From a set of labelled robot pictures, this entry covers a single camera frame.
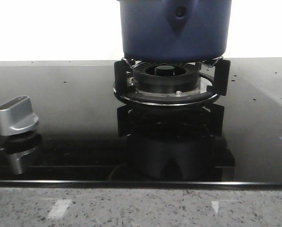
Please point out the blue cooking pot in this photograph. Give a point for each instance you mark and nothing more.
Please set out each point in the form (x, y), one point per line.
(174, 31)

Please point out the black pot support grate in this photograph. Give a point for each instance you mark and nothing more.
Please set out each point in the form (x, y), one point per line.
(213, 83)

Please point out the black gas burner head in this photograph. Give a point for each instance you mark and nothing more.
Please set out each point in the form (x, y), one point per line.
(166, 78)

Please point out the black glass stove top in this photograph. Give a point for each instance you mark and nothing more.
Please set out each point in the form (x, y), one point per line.
(86, 137)

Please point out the silver stove control knob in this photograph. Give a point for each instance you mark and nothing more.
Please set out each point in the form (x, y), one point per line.
(17, 116)

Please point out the silver wire pot reducer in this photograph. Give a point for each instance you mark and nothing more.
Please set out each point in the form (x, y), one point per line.
(132, 63)

